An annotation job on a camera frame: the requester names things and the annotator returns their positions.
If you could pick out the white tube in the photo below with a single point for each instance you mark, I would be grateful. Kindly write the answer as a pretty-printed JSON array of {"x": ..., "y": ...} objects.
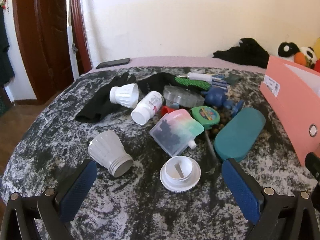
[{"x": 198, "y": 76}]

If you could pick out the dark green packet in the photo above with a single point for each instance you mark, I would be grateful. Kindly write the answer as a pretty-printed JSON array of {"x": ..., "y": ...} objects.
[{"x": 233, "y": 79}]

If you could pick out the black white marbled blanket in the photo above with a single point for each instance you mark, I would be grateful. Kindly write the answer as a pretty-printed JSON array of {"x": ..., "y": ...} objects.
[{"x": 137, "y": 210}]

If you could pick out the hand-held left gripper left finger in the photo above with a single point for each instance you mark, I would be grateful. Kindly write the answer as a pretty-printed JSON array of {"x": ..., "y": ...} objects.
[{"x": 78, "y": 192}]

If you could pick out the clear rainbow spout pouch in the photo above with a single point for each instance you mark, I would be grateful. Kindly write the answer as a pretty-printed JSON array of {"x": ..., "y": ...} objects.
[{"x": 175, "y": 130}]

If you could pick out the plain black knit glove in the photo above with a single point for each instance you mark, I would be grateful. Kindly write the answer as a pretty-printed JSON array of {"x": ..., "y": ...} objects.
[{"x": 100, "y": 105}]

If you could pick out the dark hanging garment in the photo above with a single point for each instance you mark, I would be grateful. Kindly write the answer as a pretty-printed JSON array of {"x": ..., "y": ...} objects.
[{"x": 5, "y": 50}]

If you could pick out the red plastic cap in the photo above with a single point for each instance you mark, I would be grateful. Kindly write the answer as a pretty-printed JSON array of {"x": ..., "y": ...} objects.
[{"x": 167, "y": 110}]

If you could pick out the pink file box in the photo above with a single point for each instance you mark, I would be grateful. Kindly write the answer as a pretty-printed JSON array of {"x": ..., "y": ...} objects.
[{"x": 292, "y": 105}]

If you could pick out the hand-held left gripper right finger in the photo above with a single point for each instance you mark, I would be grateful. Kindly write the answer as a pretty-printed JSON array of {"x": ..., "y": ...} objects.
[{"x": 240, "y": 192}]

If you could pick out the black glove with green grip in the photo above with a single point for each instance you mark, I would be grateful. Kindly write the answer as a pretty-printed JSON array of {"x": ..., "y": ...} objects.
[{"x": 155, "y": 82}]

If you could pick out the brown wooden door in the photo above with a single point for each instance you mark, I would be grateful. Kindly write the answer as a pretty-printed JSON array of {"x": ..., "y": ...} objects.
[{"x": 45, "y": 42}]

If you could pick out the clear round plastic container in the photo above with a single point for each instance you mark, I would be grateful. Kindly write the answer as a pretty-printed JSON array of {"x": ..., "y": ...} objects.
[{"x": 183, "y": 96}]

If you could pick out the white jar lid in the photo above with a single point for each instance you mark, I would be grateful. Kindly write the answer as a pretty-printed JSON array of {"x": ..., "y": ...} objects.
[{"x": 180, "y": 180}]

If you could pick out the white ribbed lamp housing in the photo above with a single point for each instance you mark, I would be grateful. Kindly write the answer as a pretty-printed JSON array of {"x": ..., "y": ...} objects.
[
  {"x": 107, "y": 150},
  {"x": 125, "y": 95}
]

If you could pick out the blue plastic toy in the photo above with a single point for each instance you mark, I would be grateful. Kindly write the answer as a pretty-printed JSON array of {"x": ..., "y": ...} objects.
[{"x": 215, "y": 97}]

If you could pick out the dark pen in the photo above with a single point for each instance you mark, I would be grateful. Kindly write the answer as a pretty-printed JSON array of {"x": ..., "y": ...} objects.
[{"x": 210, "y": 150}]

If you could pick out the yellow plush toy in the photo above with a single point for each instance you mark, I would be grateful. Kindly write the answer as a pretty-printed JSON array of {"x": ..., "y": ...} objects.
[{"x": 317, "y": 45}]

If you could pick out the black clothing pile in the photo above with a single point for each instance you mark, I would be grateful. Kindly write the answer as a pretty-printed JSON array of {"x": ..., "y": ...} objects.
[{"x": 242, "y": 53}]

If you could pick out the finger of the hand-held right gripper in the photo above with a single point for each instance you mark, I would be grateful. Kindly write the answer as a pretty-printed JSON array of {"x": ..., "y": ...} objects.
[{"x": 313, "y": 164}]

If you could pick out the panda plush toy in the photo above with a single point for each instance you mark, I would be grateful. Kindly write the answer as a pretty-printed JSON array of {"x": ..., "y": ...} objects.
[
  {"x": 310, "y": 55},
  {"x": 287, "y": 50}
]

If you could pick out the black smartphone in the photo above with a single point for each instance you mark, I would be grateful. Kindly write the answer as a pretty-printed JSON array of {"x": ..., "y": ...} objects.
[{"x": 113, "y": 63}]

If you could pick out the green round tape measure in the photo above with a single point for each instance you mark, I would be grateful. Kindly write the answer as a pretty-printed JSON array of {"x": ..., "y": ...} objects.
[{"x": 206, "y": 116}]

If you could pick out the white pill bottle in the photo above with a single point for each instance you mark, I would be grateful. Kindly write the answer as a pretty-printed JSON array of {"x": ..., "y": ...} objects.
[{"x": 147, "y": 107}]

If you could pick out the pink bedsheet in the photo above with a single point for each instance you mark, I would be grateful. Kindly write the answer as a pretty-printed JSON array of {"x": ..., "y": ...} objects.
[{"x": 175, "y": 61}]

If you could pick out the orange plush toy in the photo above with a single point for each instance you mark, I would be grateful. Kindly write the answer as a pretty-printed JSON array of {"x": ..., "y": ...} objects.
[{"x": 299, "y": 58}]

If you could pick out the teal glasses case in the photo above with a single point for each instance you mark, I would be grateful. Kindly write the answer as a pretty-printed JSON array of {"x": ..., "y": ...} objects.
[{"x": 237, "y": 135}]

